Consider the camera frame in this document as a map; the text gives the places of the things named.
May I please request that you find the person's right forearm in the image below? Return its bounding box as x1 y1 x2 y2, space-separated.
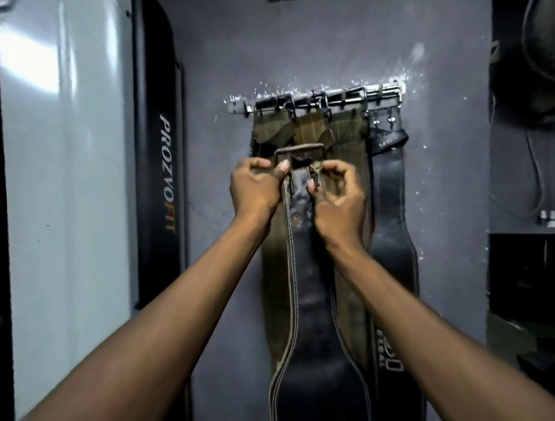
327 241 555 421

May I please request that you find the tan belt with yellow patch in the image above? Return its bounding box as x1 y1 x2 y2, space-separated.
268 143 373 421

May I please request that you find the brown stitched leather belt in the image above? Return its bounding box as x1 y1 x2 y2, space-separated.
289 91 343 153

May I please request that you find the metal wall hooks rack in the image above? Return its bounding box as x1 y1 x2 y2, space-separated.
226 81 408 117

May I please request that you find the wall fan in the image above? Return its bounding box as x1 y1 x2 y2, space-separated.
490 0 555 129

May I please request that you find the grey machine shroud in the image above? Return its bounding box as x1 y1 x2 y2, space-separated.
0 0 140 419

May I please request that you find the person's right hand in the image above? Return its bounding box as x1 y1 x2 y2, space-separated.
306 159 368 252

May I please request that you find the person's left hand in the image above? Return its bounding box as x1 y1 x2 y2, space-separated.
230 157 290 223

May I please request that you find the fan power cable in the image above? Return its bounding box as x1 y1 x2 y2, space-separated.
525 128 548 217

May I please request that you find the olive green suede belt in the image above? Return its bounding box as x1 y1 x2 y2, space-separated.
323 86 376 370

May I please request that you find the black leather belt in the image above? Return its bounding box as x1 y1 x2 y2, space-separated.
365 84 427 421

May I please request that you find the olive canvas belt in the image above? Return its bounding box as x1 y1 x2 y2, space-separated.
250 93 300 387

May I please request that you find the person's left forearm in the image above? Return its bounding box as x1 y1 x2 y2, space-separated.
21 212 272 421

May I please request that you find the black machine panel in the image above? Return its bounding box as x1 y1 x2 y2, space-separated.
132 0 190 309

